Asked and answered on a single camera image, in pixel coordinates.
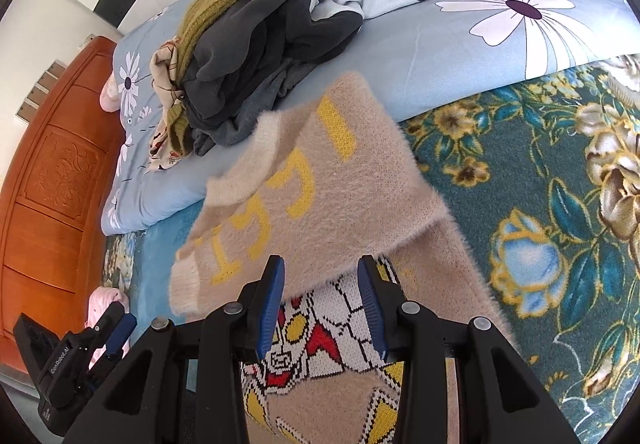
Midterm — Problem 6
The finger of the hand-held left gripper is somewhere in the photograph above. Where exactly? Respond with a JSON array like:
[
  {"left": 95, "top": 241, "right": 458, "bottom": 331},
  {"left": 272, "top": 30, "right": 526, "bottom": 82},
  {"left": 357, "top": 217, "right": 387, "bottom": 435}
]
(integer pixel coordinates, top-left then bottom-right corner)
[{"left": 102, "top": 313, "right": 138, "bottom": 357}]

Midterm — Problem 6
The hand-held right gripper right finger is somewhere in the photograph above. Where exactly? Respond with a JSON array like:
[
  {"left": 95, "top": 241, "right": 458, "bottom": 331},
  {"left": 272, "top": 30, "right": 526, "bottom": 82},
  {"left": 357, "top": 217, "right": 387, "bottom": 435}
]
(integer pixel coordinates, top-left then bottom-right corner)
[{"left": 356, "top": 254, "right": 563, "bottom": 444}]

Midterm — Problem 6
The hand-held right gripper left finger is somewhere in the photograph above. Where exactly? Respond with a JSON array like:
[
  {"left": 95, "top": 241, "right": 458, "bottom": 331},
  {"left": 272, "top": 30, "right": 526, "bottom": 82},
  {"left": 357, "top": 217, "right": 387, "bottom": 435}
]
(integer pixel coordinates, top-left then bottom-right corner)
[{"left": 62, "top": 254, "right": 286, "bottom": 444}]

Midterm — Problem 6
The beige fuzzy knit sweater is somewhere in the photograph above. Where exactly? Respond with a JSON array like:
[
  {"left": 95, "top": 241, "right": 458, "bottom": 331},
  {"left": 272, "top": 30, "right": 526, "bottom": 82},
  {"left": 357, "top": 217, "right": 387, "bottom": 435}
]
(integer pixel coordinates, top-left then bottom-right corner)
[{"left": 169, "top": 70, "right": 521, "bottom": 444}]

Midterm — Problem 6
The folded pink blanket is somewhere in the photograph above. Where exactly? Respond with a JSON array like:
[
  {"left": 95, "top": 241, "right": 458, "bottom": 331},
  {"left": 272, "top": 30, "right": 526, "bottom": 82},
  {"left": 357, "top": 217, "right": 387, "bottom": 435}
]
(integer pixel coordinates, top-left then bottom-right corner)
[{"left": 86, "top": 287, "right": 128, "bottom": 330}]

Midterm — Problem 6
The carved wooden headboard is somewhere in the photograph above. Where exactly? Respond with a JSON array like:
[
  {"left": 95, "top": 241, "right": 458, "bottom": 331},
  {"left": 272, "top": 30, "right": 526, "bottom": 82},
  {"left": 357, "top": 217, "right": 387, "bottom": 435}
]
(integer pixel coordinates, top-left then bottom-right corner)
[{"left": 0, "top": 35, "right": 126, "bottom": 375}]

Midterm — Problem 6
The teal floral bed sheet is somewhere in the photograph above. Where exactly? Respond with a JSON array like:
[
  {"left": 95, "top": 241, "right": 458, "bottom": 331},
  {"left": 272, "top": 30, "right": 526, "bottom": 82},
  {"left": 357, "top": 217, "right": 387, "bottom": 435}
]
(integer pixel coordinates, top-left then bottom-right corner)
[{"left": 100, "top": 54, "right": 640, "bottom": 435}]

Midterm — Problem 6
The pink floral pillow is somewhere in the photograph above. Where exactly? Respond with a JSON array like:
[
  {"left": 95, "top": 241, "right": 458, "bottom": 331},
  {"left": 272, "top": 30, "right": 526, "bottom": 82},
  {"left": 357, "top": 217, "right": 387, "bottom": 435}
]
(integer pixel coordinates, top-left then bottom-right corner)
[{"left": 99, "top": 77, "right": 123, "bottom": 112}]

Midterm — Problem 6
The dark grey garment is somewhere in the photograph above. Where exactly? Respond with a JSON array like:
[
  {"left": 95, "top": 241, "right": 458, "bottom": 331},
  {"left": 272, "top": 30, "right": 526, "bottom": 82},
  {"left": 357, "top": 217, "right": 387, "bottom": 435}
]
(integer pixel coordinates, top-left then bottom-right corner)
[{"left": 182, "top": 0, "right": 461, "bottom": 160}]

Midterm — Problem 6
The cream car print garment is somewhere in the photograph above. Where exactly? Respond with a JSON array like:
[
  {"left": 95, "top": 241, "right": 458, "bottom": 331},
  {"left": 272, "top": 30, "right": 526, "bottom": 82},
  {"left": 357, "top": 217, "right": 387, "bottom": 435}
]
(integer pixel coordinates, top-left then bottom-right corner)
[{"left": 149, "top": 37, "right": 193, "bottom": 172}]

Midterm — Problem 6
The light blue daisy quilt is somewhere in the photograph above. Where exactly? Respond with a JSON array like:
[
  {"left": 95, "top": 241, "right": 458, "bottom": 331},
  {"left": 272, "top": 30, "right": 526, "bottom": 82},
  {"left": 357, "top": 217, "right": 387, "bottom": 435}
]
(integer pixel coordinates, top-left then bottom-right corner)
[{"left": 100, "top": 0, "right": 640, "bottom": 232}]

